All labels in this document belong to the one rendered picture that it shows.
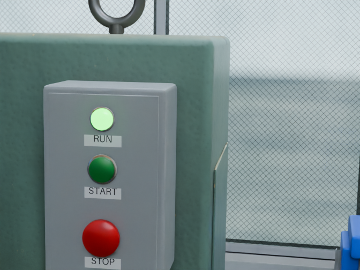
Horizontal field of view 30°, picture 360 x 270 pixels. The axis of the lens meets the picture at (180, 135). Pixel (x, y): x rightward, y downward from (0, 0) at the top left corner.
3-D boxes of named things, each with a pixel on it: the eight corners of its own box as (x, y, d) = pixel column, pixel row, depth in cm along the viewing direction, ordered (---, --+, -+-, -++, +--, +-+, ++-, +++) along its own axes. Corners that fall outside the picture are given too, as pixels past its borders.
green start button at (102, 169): (88, 182, 53) (88, 153, 53) (117, 184, 53) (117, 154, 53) (85, 185, 53) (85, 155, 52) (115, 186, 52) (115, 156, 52)
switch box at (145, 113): (66, 255, 61) (65, 80, 59) (174, 262, 60) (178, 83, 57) (43, 279, 55) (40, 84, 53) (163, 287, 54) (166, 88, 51)
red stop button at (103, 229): (84, 253, 54) (84, 217, 54) (120, 255, 54) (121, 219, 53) (81, 257, 53) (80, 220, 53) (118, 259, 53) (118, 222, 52)
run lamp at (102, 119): (90, 130, 53) (90, 105, 52) (115, 132, 53) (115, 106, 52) (88, 132, 52) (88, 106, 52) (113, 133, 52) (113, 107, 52)
